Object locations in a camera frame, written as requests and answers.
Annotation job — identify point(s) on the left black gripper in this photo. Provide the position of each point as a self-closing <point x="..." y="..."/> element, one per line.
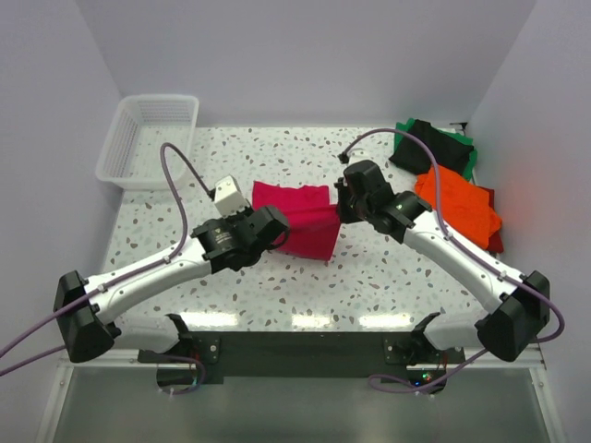
<point x="245" y="212"/>

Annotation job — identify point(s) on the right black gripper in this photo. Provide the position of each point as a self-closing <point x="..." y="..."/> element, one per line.
<point x="344" y="216"/>

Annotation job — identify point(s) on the crimson pink t shirt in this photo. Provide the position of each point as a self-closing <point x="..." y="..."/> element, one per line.
<point x="313" y="219"/>

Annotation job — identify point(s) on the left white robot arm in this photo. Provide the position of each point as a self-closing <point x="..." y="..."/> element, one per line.
<point x="87" y="308"/>

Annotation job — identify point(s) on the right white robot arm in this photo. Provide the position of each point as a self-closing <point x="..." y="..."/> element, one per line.
<point x="514" y="305"/>

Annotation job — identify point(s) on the folded green t shirt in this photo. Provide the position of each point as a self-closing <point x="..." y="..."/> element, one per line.
<point x="466" y="154"/>

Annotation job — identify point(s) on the folded black t shirt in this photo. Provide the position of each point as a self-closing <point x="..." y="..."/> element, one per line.
<point x="431" y="147"/>

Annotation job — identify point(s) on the folded orange t shirt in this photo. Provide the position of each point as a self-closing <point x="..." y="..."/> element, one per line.
<point x="465" y="207"/>

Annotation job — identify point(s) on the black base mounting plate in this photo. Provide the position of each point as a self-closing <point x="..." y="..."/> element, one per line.
<point x="297" y="355"/>

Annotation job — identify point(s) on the white plastic basket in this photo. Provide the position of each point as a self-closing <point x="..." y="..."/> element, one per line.
<point x="130" y="157"/>

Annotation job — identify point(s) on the folded dark red t shirt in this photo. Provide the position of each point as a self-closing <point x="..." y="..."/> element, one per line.
<point x="495" y="244"/>

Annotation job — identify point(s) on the aluminium frame rail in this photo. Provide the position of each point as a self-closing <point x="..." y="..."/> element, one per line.
<point x="531" y="357"/>

